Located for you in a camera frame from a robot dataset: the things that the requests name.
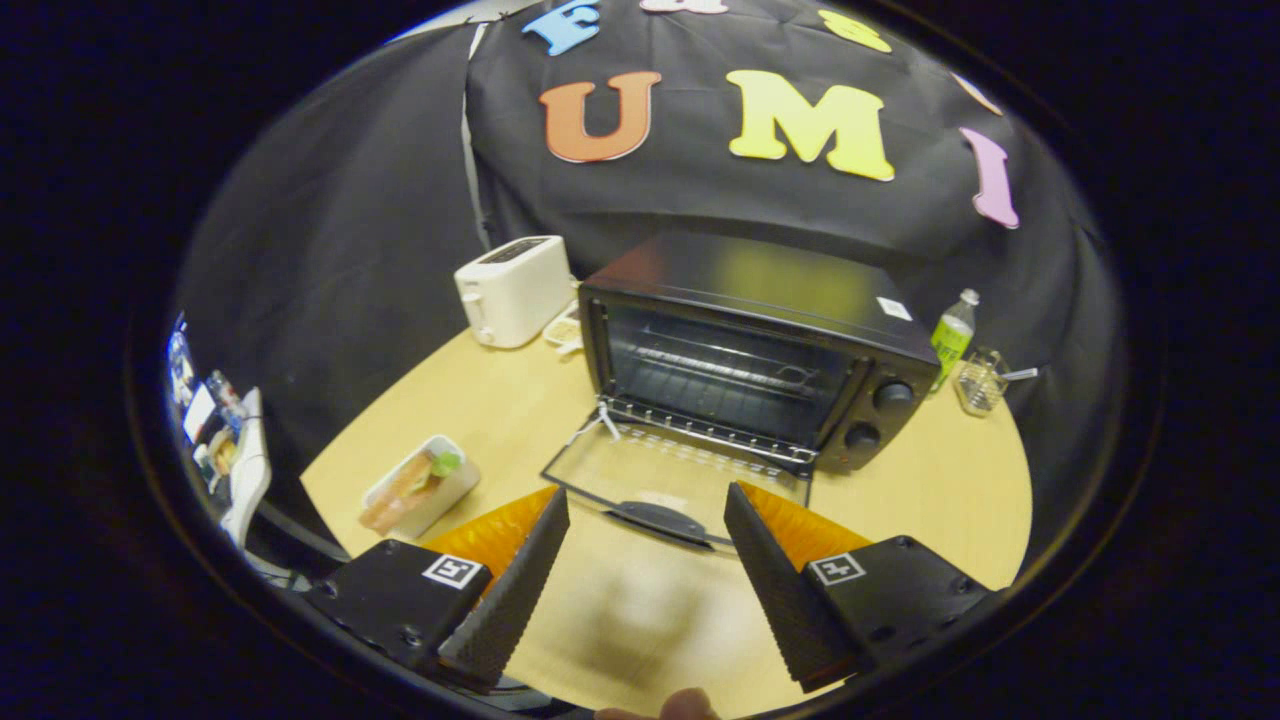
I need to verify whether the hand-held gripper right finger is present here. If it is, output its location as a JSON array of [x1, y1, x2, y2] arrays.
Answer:
[[724, 481, 1001, 693]]

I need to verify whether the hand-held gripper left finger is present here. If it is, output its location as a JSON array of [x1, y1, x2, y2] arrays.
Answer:
[[305, 487, 571, 691]]

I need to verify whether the sandwich with lettuce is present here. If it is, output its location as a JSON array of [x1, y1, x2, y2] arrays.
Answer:
[[360, 448, 463, 535]]

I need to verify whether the black toaster oven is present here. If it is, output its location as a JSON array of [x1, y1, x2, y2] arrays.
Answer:
[[540, 232, 943, 551]]

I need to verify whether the small dish with food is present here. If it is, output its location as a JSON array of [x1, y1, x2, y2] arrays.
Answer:
[[543, 303, 586, 357]]

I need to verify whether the white pop-up toaster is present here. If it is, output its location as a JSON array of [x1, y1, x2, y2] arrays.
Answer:
[[454, 235, 576, 350]]

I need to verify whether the white rectangular tray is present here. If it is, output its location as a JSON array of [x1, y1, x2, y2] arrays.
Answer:
[[360, 434, 481, 541]]

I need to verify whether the white chair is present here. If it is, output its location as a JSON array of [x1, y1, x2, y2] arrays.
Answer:
[[220, 388, 273, 549]]

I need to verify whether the green label drink bottle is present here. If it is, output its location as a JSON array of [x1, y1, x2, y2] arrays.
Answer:
[[930, 288, 981, 391]]

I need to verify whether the colourful clutter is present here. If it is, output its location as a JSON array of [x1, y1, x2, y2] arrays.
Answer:
[[165, 315, 251, 491]]

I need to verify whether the wire mesh basket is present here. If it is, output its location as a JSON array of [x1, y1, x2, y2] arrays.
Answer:
[[953, 347, 1039, 418]]

